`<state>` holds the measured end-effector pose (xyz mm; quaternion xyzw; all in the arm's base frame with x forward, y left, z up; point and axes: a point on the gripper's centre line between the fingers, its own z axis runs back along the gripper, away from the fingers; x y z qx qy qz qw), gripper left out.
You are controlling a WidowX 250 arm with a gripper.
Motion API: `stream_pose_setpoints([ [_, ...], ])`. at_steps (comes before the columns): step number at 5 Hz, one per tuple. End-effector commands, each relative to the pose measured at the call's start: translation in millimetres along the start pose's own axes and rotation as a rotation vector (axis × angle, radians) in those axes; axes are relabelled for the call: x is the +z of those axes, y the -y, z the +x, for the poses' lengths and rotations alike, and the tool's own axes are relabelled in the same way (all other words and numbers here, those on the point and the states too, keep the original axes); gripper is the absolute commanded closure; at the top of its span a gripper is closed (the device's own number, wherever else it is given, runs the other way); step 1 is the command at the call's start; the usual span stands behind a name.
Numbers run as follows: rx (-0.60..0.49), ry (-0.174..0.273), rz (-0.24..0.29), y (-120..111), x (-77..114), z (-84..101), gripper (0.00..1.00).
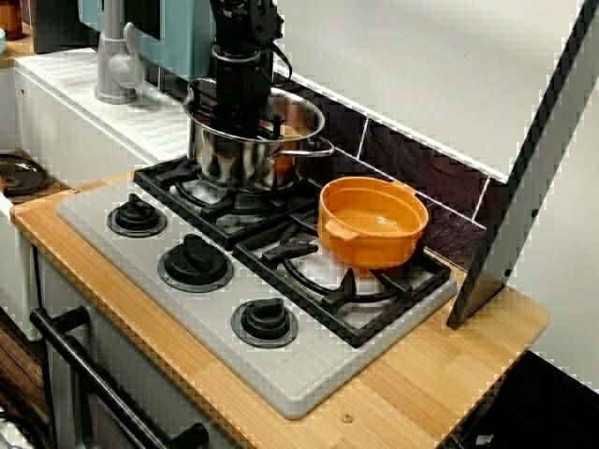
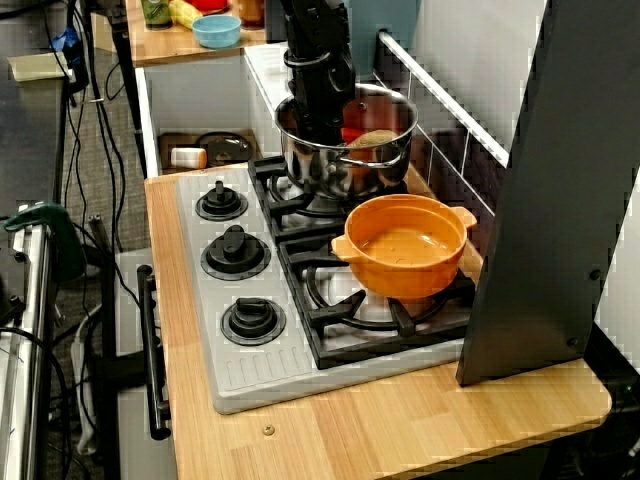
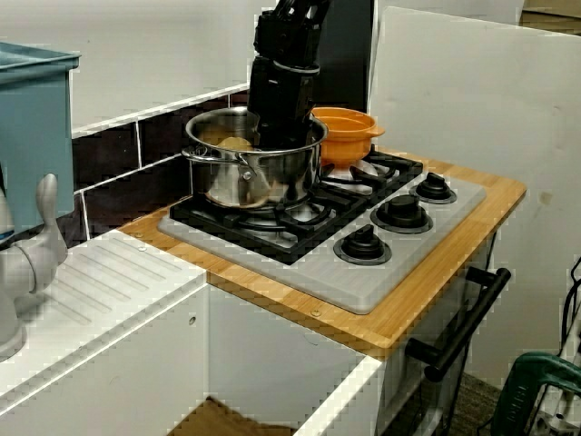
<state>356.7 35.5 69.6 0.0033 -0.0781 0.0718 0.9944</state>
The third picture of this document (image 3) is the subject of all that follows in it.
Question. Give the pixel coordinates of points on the yellow round food item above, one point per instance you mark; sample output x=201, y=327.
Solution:
x=236, y=143

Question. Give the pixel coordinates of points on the orange plastic bowl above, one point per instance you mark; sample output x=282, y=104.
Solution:
x=345, y=145

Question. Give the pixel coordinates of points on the grey stove plate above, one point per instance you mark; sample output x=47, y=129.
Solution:
x=345, y=281

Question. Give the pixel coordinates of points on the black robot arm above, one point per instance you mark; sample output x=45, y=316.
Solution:
x=290, y=32

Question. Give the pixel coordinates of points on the teal box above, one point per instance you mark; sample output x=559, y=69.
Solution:
x=36, y=136

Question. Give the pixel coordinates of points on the green clamp tool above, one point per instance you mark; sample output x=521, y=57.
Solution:
x=513, y=395

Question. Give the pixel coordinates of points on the wooden countertop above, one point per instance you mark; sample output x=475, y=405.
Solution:
x=431, y=270

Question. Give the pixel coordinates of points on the dark tile backsplash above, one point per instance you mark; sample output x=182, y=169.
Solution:
x=113, y=154

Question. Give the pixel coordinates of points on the white sink unit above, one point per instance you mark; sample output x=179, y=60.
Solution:
x=136, y=340

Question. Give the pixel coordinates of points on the black burner grate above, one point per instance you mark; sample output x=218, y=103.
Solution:
x=399, y=165
x=272, y=245

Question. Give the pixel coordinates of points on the grey toy faucet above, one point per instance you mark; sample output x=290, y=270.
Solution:
x=41, y=259

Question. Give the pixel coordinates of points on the dark upright panel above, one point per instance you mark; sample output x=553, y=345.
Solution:
x=349, y=54

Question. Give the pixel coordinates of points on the white foam board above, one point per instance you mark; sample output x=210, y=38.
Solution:
x=476, y=113

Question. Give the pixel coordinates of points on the stainless steel pot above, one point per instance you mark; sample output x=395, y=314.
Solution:
x=272, y=177

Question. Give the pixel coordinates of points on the black stove knob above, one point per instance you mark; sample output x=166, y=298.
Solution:
x=401, y=213
x=433, y=187
x=362, y=245

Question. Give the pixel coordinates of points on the white oven front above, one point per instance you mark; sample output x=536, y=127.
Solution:
x=395, y=395

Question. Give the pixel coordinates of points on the brown cardboard box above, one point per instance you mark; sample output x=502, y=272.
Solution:
x=554, y=18

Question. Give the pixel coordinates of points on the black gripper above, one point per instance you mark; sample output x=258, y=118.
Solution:
x=281, y=91

